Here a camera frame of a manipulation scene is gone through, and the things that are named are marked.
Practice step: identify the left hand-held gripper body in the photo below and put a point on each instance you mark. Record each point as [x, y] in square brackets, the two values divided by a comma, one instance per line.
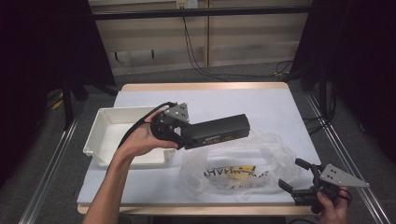
[174, 116]

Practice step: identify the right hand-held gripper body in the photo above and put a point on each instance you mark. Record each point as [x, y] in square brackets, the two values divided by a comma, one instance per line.
[334, 177]

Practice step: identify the clear plastic bag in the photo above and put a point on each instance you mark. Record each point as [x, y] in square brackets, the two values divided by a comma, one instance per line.
[274, 155]

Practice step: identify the black rectangular box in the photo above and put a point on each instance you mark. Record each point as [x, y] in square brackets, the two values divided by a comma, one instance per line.
[218, 130]

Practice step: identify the white plastic bin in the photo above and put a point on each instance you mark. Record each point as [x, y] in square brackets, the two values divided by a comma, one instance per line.
[112, 130]

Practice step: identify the person's right hand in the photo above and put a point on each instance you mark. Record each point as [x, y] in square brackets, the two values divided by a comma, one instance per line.
[334, 211]

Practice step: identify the person's left hand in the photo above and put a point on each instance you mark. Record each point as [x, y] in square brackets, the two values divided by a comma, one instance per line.
[140, 140]

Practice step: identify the black metal stand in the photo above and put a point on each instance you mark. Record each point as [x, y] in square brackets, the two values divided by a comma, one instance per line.
[323, 93]
[67, 105]

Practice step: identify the long wooden counter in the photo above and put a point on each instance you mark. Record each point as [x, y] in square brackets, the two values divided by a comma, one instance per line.
[249, 37]

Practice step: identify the black curtain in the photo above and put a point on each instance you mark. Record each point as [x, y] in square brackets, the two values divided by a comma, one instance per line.
[37, 62]
[358, 62]

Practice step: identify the aluminium floor rail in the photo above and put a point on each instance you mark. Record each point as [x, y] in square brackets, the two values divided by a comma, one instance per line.
[358, 174]
[46, 177]

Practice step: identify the white wall outlet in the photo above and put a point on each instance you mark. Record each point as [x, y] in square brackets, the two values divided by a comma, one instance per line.
[186, 3]

